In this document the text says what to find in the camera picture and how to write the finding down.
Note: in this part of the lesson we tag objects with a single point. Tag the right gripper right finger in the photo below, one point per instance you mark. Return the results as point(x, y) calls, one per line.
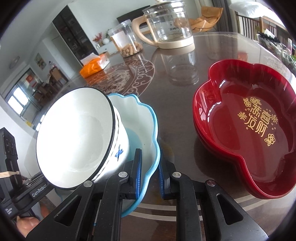
point(164, 177)

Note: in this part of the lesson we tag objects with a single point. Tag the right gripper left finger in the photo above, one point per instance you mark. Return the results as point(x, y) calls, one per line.
point(135, 174)

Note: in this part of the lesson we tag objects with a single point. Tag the blue scalloped bowl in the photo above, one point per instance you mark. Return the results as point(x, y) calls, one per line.
point(141, 124)

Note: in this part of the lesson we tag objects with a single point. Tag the white bowl blue flowers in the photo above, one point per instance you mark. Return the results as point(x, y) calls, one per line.
point(81, 138)

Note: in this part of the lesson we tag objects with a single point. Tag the red flower-shaped plate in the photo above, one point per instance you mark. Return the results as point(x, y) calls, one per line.
point(246, 112)

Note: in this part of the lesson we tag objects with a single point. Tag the person's left hand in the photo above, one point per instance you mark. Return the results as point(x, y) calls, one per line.
point(27, 224)

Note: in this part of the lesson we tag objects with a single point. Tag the orange tissue pack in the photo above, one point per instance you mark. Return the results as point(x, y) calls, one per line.
point(93, 64)

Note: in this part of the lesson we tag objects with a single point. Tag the dining chair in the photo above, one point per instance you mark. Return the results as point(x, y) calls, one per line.
point(58, 75)

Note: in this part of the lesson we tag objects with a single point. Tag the white tv cabinet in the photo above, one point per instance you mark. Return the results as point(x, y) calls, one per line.
point(110, 48)

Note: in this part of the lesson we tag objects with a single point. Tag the clear plastic snack jar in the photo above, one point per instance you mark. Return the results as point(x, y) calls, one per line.
point(125, 40)

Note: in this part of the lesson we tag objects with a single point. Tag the red flowers in vase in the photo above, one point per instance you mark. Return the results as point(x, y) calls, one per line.
point(98, 38)

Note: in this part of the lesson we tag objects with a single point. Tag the black television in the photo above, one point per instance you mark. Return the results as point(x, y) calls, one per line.
point(130, 16)

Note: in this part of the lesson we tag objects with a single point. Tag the black display cabinet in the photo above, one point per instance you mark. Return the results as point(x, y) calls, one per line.
point(73, 34)

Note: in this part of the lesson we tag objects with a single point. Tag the orange lounge chair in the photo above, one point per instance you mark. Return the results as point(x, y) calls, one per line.
point(209, 17)

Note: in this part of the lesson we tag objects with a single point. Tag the dark wooden railing chair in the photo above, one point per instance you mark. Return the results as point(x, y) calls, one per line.
point(249, 27)

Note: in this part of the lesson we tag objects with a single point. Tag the clear tray of bottles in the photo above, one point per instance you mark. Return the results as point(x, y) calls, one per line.
point(279, 50)

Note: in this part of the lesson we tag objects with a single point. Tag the white pillow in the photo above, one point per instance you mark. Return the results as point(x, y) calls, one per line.
point(253, 9)

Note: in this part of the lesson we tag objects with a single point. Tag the glass kettle cream handle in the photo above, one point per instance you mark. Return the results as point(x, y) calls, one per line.
point(168, 24)

